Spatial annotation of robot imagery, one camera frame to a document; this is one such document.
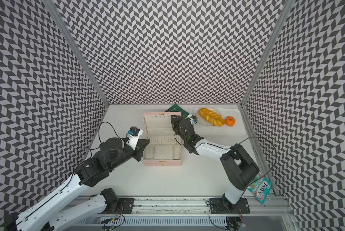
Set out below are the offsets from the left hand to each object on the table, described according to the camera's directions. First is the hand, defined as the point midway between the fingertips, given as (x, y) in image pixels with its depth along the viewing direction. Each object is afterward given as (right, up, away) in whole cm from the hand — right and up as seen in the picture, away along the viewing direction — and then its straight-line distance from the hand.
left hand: (147, 142), depth 68 cm
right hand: (+10, +12, +16) cm, 22 cm away
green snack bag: (+12, +19, +48) cm, 53 cm away
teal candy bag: (+60, -27, +9) cm, 66 cm away
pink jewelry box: (+6, -7, +19) cm, 21 cm away
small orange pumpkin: (+51, +9, +34) cm, 62 cm away
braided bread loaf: (+39, +12, +37) cm, 55 cm away
